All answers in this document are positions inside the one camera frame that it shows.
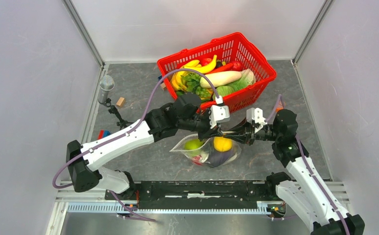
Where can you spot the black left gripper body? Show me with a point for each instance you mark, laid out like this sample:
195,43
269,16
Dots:
201,125

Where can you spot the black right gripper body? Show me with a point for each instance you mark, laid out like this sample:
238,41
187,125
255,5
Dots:
267,132

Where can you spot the green lime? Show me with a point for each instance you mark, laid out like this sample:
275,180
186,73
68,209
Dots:
193,144

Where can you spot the yellow lemon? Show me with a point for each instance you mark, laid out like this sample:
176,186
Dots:
222,144

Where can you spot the clear zip top bag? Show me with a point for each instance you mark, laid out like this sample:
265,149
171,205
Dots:
206,149

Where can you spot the red apple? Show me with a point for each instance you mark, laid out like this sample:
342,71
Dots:
236,66
199,159
205,61

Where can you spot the purple eggplant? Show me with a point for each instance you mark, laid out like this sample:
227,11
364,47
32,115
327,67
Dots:
216,158

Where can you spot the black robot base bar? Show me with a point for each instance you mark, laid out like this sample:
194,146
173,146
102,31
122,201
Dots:
238,194

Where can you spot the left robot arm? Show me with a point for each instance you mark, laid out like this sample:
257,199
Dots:
85,162

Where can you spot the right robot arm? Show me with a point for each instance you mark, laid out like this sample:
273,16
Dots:
302,187

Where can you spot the green grape bunch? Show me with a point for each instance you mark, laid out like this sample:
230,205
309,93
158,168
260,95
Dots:
203,93

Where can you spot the dark green cucumber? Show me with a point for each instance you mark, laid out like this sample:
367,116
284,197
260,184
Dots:
180,93

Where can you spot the orange slice toy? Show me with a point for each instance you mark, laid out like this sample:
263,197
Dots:
280,106

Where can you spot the green lettuce leaf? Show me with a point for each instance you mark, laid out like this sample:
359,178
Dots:
191,82

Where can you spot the white long squash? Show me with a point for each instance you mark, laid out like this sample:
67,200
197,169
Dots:
220,78

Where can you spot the yellow banana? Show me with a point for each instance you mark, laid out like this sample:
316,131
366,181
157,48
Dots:
204,69
177,82

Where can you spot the pale green cabbage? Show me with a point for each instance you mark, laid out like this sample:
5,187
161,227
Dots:
248,78

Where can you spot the wooden block behind basket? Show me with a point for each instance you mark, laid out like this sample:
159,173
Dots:
163,86

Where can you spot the red plastic basket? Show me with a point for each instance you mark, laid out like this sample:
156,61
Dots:
232,47

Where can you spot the red chili pepper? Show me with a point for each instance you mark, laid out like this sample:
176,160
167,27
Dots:
226,67

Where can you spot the black mini tripod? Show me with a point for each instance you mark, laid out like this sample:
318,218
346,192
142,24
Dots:
112,109

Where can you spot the small wooden block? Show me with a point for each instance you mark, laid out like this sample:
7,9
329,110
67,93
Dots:
120,103

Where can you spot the red blue toy brick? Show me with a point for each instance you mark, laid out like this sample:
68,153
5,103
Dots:
103,133

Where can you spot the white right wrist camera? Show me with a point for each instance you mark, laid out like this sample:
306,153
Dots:
255,117

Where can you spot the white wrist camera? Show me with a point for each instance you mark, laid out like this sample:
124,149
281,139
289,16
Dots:
255,117
219,113

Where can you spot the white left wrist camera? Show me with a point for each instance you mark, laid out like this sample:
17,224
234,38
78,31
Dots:
219,113

